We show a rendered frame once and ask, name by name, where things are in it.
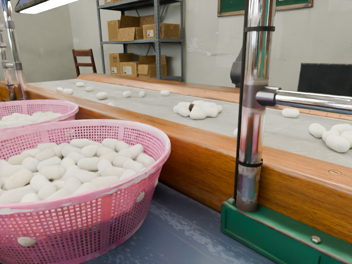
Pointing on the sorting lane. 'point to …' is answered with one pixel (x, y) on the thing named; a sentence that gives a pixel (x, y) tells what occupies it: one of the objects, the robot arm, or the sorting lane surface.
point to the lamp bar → (22, 5)
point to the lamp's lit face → (47, 6)
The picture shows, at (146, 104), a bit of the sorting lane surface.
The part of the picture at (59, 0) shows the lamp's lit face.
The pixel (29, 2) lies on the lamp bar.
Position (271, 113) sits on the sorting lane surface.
